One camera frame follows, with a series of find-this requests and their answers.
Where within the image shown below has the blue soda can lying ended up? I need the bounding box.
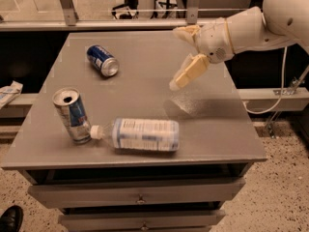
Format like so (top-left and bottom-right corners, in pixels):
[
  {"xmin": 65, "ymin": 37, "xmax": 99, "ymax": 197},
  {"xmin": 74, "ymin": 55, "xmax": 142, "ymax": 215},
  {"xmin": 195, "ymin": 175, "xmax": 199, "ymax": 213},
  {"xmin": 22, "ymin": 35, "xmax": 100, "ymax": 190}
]
[{"xmin": 87, "ymin": 45, "xmax": 120, "ymax": 77}]

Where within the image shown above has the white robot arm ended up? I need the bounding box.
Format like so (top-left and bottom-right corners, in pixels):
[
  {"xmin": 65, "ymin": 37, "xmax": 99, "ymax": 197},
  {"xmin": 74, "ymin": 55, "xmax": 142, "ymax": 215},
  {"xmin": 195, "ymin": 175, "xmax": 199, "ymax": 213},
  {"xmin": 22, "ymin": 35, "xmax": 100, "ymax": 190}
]
[{"xmin": 169, "ymin": 0, "xmax": 309, "ymax": 91}]

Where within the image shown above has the white crumpled packet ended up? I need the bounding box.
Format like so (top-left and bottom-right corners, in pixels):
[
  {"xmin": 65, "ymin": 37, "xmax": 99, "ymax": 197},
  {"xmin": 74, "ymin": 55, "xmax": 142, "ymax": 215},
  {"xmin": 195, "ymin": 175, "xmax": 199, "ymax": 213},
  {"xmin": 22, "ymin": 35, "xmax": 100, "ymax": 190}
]
[{"xmin": 0, "ymin": 81, "xmax": 23, "ymax": 109}]

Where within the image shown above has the metal railing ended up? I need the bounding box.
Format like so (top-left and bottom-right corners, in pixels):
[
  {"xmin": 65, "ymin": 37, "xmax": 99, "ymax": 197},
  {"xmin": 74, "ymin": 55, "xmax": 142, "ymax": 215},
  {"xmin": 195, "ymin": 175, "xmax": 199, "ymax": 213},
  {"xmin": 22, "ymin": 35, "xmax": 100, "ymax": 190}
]
[{"xmin": 0, "ymin": 0, "xmax": 245, "ymax": 33}]

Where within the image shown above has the grey drawer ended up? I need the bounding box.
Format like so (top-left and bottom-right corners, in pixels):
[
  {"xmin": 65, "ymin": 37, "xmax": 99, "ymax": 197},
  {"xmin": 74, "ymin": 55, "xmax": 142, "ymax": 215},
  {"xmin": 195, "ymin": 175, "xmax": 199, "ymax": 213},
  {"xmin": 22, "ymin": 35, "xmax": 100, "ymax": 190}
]
[
  {"xmin": 28, "ymin": 178, "xmax": 245, "ymax": 208},
  {"xmin": 59, "ymin": 210, "xmax": 225, "ymax": 232}
]

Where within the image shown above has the blue silver energy drink can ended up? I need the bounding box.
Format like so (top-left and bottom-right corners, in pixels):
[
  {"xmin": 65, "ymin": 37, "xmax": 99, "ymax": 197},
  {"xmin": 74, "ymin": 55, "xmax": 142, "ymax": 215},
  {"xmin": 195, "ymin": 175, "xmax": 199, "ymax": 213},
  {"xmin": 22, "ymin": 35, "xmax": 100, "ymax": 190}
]
[{"xmin": 52, "ymin": 87, "xmax": 91, "ymax": 144}]

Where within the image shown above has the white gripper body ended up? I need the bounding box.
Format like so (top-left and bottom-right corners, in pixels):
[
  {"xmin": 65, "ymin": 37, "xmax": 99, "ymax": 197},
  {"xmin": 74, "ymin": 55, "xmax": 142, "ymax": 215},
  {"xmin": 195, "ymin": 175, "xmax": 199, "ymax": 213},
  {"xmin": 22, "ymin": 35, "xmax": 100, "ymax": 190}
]
[{"xmin": 195, "ymin": 17, "xmax": 235, "ymax": 64}]

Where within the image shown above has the white cable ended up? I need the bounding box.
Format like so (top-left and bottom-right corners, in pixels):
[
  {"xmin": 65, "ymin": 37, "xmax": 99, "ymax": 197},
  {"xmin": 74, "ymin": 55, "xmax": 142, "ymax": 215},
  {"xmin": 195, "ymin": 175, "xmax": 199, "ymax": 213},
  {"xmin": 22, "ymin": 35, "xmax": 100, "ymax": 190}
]
[{"xmin": 243, "ymin": 45, "xmax": 288, "ymax": 116}]

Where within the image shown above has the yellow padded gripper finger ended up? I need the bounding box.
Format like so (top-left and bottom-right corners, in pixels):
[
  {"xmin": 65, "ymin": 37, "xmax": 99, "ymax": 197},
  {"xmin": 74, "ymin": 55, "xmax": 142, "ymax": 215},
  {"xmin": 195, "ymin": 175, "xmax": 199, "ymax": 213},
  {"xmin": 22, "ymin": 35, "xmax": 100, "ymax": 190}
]
[
  {"xmin": 173, "ymin": 25, "xmax": 201, "ymax": 46},
  {"xmin": 169, "ymin": 54, "xmax": 210, "ymax": 91}
]

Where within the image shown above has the upper grey drawer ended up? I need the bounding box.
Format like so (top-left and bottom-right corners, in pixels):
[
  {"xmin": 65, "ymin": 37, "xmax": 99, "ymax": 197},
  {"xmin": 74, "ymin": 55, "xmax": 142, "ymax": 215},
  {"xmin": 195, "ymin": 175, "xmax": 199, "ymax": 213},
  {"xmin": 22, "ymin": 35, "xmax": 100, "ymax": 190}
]
[{"xmin": 28, "ymin": 178, "xmax": 245, "ymax": 208}]

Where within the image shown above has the grey drawer cabinet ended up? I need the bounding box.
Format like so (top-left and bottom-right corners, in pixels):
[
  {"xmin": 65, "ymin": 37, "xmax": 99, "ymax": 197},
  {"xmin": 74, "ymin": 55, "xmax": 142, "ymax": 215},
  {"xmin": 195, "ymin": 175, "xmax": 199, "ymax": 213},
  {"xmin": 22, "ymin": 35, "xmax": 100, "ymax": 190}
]
[{"xmin": 3, "ymin": 31, "xmax": 266, "ymax": 232}]

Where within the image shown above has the black shoe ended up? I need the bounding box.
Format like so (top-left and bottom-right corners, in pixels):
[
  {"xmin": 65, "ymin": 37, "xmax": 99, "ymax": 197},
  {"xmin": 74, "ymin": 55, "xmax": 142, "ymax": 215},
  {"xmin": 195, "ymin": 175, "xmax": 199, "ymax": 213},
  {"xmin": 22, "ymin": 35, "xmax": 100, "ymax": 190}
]
[{"xmin": 0, "ymin": 205, "xmax": 23, "ymax": 232}]

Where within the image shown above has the lower grey drawer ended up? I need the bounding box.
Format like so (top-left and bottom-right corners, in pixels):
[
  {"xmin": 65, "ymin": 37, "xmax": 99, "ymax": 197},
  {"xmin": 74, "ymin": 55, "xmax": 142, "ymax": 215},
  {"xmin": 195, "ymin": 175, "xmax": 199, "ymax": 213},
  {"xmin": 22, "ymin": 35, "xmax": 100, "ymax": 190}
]
[{"xmin": 59, "ymin": 210, "xmax": 225, "ymax": 232}]

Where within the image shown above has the clear plastic water bottle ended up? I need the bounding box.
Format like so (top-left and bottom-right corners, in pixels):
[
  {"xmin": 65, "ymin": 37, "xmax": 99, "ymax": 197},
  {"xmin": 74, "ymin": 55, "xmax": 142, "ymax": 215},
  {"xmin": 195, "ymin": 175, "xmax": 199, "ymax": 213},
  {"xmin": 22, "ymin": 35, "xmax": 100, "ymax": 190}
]
[{"xmin": 90, "ymin": 118, "xmax": 180, "ymax": 152}]

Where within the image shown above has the black office chair base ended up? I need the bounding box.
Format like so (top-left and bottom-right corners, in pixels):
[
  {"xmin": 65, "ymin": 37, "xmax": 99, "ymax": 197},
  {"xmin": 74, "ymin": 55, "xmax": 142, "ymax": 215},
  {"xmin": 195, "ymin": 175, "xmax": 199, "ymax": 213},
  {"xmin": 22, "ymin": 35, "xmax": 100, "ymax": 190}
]
[{"xmin": 111, "ymin": 0, "xmax": 138, "ymax": 19}]

